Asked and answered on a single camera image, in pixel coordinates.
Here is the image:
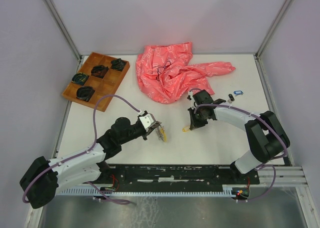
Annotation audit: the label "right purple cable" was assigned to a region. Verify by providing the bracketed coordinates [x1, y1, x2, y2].
[187, 88, 290, 203]

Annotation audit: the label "dark rolled item bottom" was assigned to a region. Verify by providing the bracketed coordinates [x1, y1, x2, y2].
[76, 86, 95, 102]

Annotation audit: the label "right aluminium frame post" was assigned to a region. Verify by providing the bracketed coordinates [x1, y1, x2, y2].
[255, 0, 294, 59]

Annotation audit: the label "left aluminium frame post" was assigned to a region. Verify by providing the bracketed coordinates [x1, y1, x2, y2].
[43, 0, 82, 60]

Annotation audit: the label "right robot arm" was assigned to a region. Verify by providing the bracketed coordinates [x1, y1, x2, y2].
[187, 88, 290, 183]

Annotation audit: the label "dark rolled item top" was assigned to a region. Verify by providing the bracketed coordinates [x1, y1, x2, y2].
[110, 58, 126, 72]

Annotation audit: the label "dark rolled item middle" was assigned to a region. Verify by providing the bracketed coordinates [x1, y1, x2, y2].
[91, 65, 109, 79]

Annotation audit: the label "eyeglasses on cloth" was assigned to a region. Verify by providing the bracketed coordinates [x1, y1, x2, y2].
[155, 60, 172, 82]

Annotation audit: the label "dark green rolled item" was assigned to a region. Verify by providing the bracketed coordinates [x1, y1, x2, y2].
[71, 73, 89, 86]

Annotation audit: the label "white cable duct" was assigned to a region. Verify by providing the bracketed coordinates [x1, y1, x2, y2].
[59, 183, 245, 198]

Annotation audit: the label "wooden compartment tray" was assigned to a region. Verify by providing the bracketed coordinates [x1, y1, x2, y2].
[62, 52, 130, 112]

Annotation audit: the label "aluminium frame post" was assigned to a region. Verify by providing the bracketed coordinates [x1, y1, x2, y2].
[255, 0, 294, 59]
[43, 0, 82, 60]

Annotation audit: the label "key with yellow tag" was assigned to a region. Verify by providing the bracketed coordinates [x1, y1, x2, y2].
[182, 125, 191, 132]

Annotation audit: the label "blue key tag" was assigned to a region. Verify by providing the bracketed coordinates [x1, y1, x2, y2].
[233, 90, 244, 96]

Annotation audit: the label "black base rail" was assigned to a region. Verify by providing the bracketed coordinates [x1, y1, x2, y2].
[93, 164, 260, 191]

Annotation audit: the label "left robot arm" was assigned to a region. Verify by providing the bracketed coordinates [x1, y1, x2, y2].
[19, 113, 161, 209]

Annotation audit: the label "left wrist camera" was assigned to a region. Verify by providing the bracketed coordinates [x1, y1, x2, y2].
[138, 111, 156, 130]

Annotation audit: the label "pink patterned cloth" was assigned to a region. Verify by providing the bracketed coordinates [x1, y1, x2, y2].
[135, 42, 236, 104]

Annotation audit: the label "large keyring with yellow handle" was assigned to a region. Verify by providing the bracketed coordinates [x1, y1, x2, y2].
[155, 125, 167, 142]

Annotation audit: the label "key with black head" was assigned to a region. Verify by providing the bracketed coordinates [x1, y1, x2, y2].
[228, 94, 235, 104]

